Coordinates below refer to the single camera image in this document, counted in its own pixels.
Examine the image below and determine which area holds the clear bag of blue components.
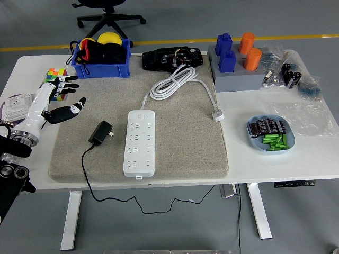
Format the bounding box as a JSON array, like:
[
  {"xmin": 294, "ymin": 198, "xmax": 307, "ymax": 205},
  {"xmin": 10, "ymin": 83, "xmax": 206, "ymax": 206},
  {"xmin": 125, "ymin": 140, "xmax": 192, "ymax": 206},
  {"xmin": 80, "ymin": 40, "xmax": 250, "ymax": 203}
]
[
  {"xmin": 298, "ymin": 75, "xmax": 323, "ymax": 101},
  {"xmin": 261, "ymin": 44, "xmax": 286, "ymax": 69}
]

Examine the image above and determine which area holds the black electronic device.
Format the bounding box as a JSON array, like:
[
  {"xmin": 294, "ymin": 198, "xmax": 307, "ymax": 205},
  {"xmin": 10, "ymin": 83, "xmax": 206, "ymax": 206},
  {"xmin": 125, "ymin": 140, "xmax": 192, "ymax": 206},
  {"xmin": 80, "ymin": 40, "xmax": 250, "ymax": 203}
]
[{"xmin": 141, "ymin": 46, "xmax": 204, "ymax": 72}]

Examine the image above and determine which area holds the black table control panel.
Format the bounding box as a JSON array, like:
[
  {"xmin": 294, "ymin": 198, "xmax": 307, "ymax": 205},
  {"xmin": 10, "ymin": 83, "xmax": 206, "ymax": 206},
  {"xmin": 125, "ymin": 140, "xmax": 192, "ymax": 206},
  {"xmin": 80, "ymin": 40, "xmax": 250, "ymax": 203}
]
[{"xmin": 274, "ymin": 179, "xmax": 317, "ymax": 188}]

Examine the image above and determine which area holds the grey block base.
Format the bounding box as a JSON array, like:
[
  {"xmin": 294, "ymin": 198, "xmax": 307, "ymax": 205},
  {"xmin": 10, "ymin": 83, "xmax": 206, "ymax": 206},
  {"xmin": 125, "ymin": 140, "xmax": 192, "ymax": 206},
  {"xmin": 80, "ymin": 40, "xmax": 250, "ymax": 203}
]
[
  {"xmin": 212, "ymin": 57, "xmax": 267, "ymax": 93},
  {"xmin": 207, "ymin": 44, "xmax": 265, "ymax": 63}
]

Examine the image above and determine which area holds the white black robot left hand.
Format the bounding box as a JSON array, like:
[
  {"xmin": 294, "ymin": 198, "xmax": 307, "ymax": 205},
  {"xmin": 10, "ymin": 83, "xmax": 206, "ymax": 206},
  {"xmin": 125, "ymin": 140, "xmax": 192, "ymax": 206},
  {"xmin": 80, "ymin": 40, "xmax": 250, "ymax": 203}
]
[{"xmin": 15, "ymin": 75, "xmax": 87, "ymax": 137}]

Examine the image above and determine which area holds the clear bag of metal parts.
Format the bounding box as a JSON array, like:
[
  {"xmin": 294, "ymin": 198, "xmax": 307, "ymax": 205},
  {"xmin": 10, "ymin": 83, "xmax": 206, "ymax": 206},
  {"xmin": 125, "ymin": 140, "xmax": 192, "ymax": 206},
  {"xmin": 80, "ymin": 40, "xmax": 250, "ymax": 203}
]
[{"xmin": 261, "ymin": 67, "xmax": 287, "ymax": 89}]

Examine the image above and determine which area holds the white power strip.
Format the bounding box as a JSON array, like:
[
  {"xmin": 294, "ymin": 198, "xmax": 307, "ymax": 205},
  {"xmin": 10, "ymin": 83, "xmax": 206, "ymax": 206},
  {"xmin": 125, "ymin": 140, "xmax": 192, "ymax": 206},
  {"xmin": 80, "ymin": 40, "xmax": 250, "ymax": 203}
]
[{"xmin": 123, "ymin": 110, "xmax": 156, "ymax": 180}]

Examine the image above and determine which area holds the empty clear plastic bag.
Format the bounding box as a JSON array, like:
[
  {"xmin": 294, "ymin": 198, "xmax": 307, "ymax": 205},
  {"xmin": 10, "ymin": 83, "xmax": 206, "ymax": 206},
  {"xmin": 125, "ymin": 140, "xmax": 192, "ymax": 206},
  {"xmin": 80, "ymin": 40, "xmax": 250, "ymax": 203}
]
[{"xmin": 266, "ymin": 99, "xmax": 339, "ymax": 138}]

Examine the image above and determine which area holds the white wall socket panel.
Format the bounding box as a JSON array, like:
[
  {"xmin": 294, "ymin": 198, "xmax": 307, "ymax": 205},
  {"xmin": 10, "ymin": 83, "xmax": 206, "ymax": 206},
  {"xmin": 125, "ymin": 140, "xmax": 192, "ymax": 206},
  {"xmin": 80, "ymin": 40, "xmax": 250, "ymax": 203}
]
[{"xmin": 2, "ymin": 92, "xmax": 34, "ymax": 122}]

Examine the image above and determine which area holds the orange plastic cylinder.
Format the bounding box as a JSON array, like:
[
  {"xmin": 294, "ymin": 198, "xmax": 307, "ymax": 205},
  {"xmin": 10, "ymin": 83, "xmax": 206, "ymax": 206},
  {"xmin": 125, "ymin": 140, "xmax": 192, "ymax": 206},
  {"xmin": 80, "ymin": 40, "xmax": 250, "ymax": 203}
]
[
  {"xmin": 244, "ymin": 48, "xmax": 263, "ymax": 71},
  {"xmin": 238, "ymin": 32, "xmax": 256, "ymax": 55}
]

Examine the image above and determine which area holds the blue plastic bin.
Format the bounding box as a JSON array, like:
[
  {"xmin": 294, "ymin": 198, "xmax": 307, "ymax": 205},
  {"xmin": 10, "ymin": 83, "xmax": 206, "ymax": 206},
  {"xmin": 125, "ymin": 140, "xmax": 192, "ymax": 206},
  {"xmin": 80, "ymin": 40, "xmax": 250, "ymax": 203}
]
[{"xmin": 72, "ymin": 39, "xmax": 132, "ymax": 79}]

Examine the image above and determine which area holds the grey-brown mat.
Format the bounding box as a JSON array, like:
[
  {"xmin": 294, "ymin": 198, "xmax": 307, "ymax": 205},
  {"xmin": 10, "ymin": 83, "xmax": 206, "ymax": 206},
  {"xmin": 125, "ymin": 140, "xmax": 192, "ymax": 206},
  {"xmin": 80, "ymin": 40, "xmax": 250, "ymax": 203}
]
[{"xmin": 48, "ymin": 52, "xmax": 230, "ymax": 183}]

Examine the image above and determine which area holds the crumpled clear plastic bag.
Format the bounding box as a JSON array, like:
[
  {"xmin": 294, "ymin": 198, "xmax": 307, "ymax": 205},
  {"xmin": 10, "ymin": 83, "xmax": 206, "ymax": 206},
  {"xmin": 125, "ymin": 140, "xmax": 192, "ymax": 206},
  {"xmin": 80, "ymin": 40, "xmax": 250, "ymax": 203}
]
[{"xmin": 0, "ymin": 152, "xmax": 16, "ymax": 164}]

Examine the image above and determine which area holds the white table leg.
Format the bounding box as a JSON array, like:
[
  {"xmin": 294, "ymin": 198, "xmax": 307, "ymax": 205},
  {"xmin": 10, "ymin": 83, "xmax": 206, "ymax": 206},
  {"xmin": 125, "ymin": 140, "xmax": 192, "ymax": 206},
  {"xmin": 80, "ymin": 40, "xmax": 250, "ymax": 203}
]
[
  {"xmin": 246, "ymin": 182, "xmax": 273, "ymax": 240},
  {"xmin": 60, "ymin": 190, "xmax": 82, "ymax": 251}
]

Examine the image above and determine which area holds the black office chair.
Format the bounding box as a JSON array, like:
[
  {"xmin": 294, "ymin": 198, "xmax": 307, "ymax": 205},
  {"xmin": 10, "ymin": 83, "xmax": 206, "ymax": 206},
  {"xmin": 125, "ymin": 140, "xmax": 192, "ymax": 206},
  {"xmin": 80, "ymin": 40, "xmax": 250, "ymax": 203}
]
[{"xmin": 71, "ymin": 0, "xmax": 147, "ymax": 40}]

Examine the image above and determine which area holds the metal bracket under table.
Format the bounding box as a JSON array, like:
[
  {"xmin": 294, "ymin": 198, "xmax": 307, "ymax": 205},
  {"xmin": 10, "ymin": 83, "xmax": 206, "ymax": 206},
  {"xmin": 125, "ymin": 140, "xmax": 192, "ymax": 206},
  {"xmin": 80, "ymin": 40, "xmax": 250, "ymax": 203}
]
[{"xmin": 219, "ymin": 184, "xmax": 240, "ymax": 198}]

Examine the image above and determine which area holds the clear bag of black capacitors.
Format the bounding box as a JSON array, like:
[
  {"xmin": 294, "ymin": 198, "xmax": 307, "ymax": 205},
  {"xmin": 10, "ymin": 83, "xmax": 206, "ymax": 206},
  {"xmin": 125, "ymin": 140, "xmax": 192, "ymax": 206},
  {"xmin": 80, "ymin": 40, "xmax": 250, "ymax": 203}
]
[{"xmin": 279, "ymin": 50, "xmax": 305, "ymax": 90}]

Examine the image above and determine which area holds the multicolour puzzle cube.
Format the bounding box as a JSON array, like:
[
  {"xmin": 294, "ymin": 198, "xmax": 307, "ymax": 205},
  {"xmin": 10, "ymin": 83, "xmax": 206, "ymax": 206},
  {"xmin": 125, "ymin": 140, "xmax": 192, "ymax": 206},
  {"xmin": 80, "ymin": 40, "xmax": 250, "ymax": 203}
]
[{"xmin": 43, "ymin": 68, "xmax": 70, "ymax": 102}]

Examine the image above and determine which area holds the black red drawstring pouch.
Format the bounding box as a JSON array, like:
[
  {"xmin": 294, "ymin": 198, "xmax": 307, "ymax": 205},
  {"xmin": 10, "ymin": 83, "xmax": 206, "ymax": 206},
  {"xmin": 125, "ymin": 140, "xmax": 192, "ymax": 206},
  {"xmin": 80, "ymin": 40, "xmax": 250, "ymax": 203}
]
[{"xmin": 66, "ymin": 38, "xmax": 105, "ymax": 76}]

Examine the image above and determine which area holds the white power cable with plug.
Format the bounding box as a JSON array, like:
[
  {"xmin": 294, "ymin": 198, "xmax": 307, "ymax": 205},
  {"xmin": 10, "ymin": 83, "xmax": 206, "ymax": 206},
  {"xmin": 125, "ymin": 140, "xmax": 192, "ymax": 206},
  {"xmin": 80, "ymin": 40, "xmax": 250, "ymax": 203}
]
[{"xmin": 140, "ymin": 66, "xmax": 226, "ymax": 122}]

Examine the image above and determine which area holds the yellow ball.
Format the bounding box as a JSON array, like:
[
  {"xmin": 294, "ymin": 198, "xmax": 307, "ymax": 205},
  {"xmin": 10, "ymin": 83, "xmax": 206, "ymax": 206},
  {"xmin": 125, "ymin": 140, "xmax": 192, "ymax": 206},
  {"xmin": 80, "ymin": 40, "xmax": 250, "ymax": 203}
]
[{"xmin": 97, "ymin": 32, "xmax": 123, "ymax": 46}]

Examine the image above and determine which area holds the black cylindrical capacitor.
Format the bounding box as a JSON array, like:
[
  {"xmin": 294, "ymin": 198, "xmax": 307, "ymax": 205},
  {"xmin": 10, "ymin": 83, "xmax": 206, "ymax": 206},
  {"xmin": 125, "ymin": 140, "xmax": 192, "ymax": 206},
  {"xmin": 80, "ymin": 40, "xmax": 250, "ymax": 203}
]
[
  {"xmin": 265, "ymin": 118, "xmax": 279, "ymax": 133},
  {"xmin": 276, "ymin": 120, "xmax": 288, "ymax": 135},
  {"xmin": 256, "ymin": 119, "xmax": 269, "ymax": 133},
  {"xmin": 249, "ymin": 123, "xmax": 262, "ymax": 138}
]

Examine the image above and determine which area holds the black plug adapter with cord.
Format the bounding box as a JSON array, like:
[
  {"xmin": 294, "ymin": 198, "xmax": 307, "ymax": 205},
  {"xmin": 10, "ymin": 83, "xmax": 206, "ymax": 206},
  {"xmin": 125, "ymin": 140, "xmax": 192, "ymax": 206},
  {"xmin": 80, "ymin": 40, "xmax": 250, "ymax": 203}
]
[{"xmin": 80, "ymin": 120, "xmax": 216, "ymax": 214}]

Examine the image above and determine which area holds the light blue plate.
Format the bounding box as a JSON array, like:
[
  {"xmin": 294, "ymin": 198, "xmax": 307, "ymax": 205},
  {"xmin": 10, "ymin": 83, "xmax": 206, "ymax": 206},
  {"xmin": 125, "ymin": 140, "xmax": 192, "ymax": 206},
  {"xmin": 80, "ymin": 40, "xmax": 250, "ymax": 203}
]
[{"xmin": 246, "ymin": 114, "xmax": 296, "ymax": 154}]

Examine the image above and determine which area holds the black fabric pouch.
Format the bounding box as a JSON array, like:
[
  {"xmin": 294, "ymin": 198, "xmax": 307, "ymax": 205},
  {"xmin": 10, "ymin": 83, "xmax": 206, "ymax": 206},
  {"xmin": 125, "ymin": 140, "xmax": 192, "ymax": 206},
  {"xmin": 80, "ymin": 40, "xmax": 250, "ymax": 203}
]
[{"xmin": 103, "ymin": 43, "xmax": 127, "ymax": 64}]

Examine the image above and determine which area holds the blue plastic block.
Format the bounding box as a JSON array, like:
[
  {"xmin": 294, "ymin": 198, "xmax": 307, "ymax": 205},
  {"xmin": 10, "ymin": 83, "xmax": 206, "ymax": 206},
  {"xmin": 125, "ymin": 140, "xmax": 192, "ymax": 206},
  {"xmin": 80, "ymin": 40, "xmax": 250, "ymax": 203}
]
[
  {"xmin": 219, "ymin": 50, "xmax": 237, "ymax": 74},
  {"xmin": 215, "ymin": 33, "xmax": 233, "ymax": 57}
]

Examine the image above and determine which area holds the black hanging cable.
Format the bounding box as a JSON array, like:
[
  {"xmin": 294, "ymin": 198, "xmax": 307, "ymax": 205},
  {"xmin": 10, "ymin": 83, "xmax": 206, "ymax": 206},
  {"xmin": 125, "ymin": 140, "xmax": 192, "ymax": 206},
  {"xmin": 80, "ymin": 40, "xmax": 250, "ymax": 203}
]
[{"xmin": 237, "ymin": 183, "xmax": 243, "ymax": 254}]

